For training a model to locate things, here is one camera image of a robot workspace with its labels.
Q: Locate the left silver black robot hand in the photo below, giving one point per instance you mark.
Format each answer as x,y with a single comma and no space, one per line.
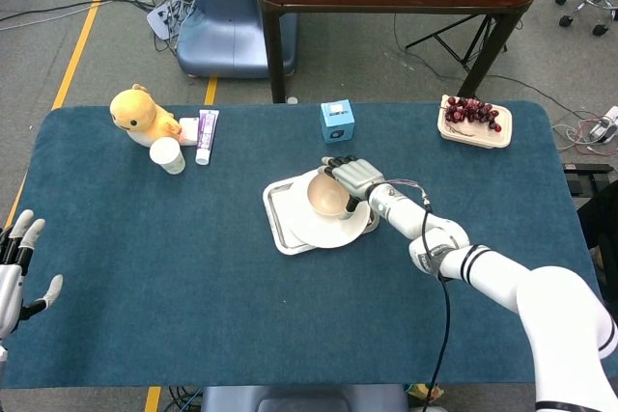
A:
9,282

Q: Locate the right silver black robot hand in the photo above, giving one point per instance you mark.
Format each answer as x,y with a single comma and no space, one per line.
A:
357,175

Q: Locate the beige round bowl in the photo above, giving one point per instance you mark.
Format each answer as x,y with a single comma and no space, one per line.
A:
326,197

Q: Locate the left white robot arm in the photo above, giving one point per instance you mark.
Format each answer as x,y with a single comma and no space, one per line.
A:
2,353

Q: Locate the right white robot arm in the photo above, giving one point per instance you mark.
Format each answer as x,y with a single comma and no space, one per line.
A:
483,267

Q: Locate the small blue cardboard box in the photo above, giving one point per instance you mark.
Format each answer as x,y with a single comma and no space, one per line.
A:
337,122

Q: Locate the white round plate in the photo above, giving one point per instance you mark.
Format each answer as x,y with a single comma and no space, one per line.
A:
328,233

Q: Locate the silver metal tray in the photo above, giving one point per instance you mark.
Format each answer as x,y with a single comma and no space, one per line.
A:
277,233

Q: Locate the red grape bunch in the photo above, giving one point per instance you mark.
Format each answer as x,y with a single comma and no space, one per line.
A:
470,110

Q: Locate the purple white toothpaste tube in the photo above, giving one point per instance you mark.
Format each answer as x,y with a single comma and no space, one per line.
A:
206,134

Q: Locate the black tripod stand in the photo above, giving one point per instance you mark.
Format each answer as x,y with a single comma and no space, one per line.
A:
449,43

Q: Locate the white pink soap packet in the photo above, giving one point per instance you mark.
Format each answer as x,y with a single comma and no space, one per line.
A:
189,129

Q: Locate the blue table cloth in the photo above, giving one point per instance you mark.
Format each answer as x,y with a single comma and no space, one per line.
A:
193,286

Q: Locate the white plastic cup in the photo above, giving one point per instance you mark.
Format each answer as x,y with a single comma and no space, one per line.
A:
166,154

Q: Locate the yellow plush toy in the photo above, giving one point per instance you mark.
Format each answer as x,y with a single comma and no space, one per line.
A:
137,115

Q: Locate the colourful patterned cloth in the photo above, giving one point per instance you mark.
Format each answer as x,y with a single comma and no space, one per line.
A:
427,392

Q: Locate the grey blue robot torso base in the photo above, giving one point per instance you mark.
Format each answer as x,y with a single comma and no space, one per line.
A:
299,400

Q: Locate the black fabric object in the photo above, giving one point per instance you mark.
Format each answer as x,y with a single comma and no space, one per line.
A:
598,224

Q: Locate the white power strip with plugs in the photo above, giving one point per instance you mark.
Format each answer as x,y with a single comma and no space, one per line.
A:
603,127

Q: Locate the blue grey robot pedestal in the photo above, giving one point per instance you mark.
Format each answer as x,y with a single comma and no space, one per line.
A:
227,21

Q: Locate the black metal bracket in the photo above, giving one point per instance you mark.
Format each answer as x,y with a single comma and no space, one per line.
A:
586,170

